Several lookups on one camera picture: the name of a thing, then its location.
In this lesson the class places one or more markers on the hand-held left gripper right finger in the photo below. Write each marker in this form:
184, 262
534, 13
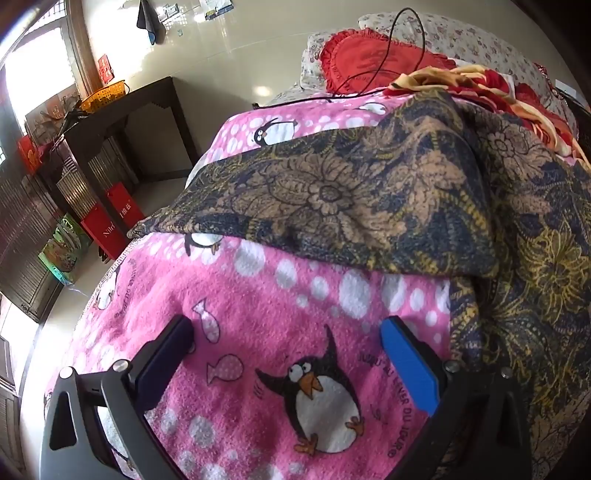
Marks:
408, 364

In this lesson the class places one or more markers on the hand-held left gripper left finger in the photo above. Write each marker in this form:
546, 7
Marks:
161, 364

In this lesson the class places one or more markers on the dark floral patterned garment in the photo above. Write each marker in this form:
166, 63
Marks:
346, 194

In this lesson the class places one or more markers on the pink penguin print blanket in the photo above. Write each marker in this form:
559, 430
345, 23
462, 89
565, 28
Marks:
277, 323

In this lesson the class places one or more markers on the dark wooden lattice cabinet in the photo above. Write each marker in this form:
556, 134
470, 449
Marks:
23, 240

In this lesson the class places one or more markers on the red gift box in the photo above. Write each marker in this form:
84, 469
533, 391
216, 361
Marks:
30, 154

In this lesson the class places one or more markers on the dark wooden table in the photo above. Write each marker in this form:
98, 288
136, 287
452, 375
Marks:
138, 97

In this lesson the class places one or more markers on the orange plastic basket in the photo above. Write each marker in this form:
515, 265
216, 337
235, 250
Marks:
104, 97

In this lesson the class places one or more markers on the red and yellow blanket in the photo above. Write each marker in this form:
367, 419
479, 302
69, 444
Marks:
485, 83

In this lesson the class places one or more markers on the floral bedsheet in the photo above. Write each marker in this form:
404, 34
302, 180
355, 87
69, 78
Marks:
295, 92

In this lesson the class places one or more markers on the red heart-shaped ruffled pillow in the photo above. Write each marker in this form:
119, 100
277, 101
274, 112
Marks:
364, 60

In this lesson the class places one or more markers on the window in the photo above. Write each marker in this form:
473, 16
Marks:
37, 69

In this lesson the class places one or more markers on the floral print pillow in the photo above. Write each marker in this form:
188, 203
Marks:
461, 37

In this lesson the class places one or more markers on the dark hanging cloth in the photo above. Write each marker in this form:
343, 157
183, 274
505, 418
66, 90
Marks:
147, 18

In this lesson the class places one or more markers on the red wall paper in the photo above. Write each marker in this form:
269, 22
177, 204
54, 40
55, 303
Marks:
105, 69

